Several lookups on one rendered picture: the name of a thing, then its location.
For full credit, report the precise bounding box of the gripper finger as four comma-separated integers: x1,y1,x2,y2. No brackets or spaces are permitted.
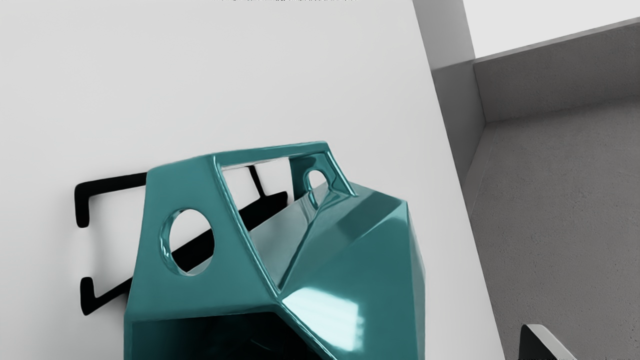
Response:
517,324,577,360

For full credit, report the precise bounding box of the teal faceted mug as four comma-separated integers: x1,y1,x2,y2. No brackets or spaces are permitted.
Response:
123,141,425,360

